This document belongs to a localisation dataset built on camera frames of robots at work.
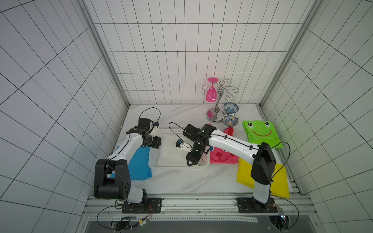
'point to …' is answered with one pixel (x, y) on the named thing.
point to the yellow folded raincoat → (279, 186)
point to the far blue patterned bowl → (230, 108)
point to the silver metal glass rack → (216, 115)
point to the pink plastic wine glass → (211, 93)
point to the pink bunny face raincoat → (219, 156)
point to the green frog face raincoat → (258, 131)
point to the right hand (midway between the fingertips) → (186, 163)
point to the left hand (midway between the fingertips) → (153, 144)
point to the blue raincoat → (139, 167)
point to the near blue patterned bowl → (231, 120)
